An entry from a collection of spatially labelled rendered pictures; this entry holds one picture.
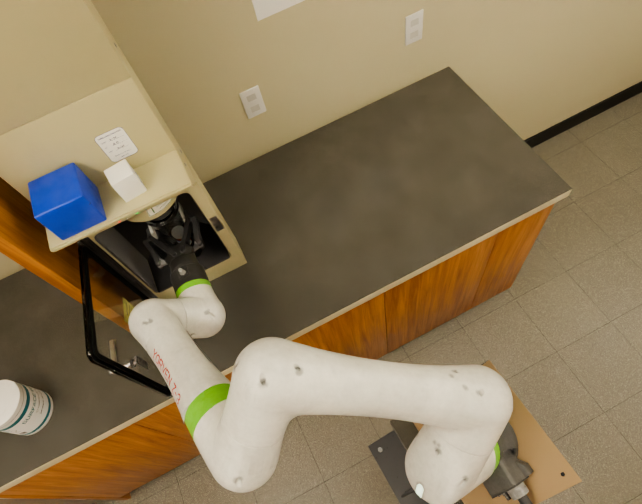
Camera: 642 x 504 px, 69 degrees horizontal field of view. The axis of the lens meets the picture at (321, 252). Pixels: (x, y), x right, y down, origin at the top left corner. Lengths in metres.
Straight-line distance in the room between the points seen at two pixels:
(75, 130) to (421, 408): 0.83
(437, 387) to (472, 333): 1.56
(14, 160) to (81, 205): 0.15
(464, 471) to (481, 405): 0.14
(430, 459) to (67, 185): 0.88
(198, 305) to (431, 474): 0.64
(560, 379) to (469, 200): 1.12
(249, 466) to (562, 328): 1.94
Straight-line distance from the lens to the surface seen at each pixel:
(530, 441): 1.16
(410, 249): 1.50
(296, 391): 0.74
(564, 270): 2.65
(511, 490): 1.17
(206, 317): 1.17
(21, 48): 0.95
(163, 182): 1.07
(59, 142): 1.06
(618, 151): 3.17
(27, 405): 1.59
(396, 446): 2.26
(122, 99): 1.02
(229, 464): 0.83
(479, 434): 0.94
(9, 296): 1.95
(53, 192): 1.06
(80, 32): 0.94
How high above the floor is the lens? 2.26
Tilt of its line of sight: 60 degrees down
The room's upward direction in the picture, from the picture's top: 17 degrees counter-clockwise
